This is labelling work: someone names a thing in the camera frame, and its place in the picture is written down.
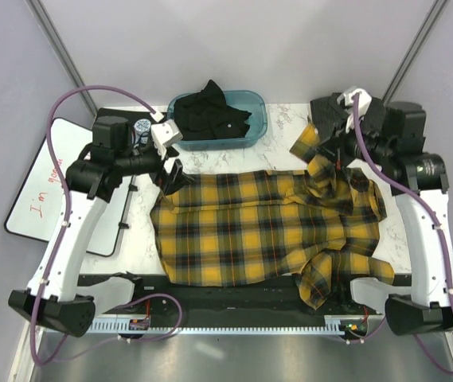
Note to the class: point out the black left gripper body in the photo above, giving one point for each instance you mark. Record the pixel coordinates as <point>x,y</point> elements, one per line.
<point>165,181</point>

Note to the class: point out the black shirt in bin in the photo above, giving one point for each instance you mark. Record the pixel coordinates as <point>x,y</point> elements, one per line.
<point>205,115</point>

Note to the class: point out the light blue cable duct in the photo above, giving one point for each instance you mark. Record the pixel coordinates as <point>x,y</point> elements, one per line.
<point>125,326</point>

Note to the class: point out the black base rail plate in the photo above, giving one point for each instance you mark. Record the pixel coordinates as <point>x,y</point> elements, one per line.
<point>273,303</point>

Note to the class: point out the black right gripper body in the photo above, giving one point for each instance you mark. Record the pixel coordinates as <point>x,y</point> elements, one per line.
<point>346,150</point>

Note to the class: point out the yellow plaid long sleeve shirt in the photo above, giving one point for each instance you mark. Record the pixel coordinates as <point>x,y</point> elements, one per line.
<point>320,224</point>

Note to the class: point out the white dry-erase board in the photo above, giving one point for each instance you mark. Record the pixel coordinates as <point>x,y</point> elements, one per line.
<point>37,206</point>

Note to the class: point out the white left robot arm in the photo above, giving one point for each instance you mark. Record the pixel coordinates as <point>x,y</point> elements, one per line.
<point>53,299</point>

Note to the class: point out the small blue white jar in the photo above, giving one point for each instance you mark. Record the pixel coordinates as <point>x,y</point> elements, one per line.
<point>142,129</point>

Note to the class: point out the folded dark striped shirt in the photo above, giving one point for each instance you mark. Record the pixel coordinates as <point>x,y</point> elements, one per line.
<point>329,116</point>

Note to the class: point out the teal plastic bin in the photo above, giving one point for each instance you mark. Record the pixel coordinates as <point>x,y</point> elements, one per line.
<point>240,99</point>

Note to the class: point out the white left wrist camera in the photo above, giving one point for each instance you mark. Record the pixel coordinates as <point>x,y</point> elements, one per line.
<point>164,135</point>

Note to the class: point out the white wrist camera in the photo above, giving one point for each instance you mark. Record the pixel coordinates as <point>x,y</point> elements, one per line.
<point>346,100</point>
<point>164,135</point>

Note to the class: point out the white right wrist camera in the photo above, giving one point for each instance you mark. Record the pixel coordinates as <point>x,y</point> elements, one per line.
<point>346,100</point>

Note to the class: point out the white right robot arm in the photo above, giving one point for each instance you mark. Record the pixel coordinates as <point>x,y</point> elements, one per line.
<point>393,135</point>

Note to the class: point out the black mat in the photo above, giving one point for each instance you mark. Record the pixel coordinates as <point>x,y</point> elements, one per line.
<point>130,116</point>

